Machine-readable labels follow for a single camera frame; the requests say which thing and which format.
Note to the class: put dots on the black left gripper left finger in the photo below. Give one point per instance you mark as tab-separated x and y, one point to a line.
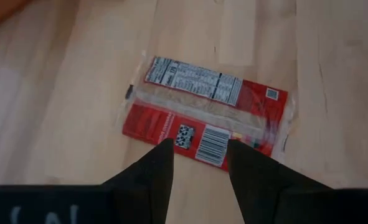
152	186

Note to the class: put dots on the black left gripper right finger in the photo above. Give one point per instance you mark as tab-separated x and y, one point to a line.
255	186

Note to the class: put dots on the red popcorn bag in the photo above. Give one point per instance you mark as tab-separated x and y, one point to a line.
158	121

